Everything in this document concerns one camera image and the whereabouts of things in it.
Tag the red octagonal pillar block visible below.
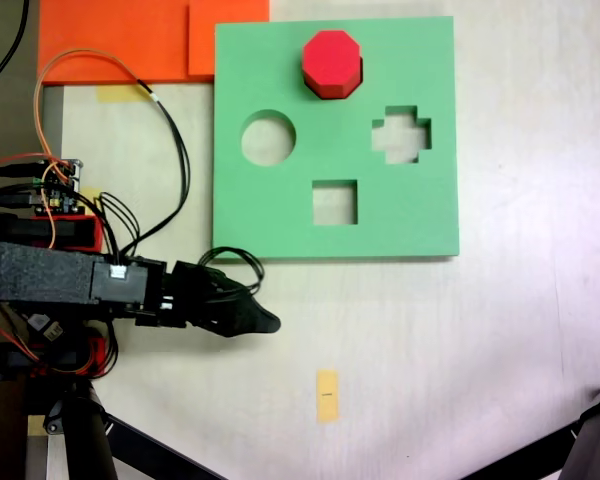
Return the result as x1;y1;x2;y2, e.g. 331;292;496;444
301;29;365;102

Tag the large flat orange block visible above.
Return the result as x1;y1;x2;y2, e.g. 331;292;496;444
38;0;216;85

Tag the green shape sorter board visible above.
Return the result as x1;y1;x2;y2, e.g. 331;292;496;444
212;15;461;261

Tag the red printed base clamp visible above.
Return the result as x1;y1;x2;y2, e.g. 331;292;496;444
29;333;106;379
32;214;105;254

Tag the yellow tape marker with line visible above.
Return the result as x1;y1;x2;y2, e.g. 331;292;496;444
316;369;341;424

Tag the small black controller board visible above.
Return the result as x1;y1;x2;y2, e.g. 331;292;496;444
27;312;65;344

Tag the thin black tripod brace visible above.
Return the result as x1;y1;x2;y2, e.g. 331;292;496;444
459;418;584;480
104;413;229;480

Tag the thick black tripod leg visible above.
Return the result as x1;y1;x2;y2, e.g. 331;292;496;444
562;375;600;480
44;379;119;480

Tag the wide yellow tape strip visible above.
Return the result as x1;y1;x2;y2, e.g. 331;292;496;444
97;84;149;104

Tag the black gripper wire loop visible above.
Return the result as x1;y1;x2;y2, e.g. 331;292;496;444
198;246;267;297

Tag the black arm link wire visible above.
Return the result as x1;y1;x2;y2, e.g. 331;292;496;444
98;192;141;266

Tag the circuit board with wires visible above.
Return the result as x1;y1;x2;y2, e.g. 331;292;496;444
29;158;89;219

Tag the black plug cable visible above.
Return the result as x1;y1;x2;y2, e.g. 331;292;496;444
0;184;41;208
0;161;44;178

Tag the long black wire pair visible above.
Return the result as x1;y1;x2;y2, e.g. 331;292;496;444
119;79;192;255

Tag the thin orange wire loop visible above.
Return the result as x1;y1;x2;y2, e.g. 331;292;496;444
33;47;146;167

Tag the thick black cable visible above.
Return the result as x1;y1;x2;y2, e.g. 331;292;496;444
0;0;32;139

